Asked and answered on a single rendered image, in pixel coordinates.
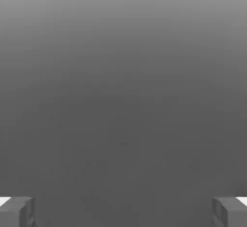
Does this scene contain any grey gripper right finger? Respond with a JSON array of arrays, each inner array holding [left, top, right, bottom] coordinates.
[[211, 196, 247, 227]]

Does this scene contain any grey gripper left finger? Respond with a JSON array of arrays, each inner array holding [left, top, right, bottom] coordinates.
[[0, 196, 37, 227]]

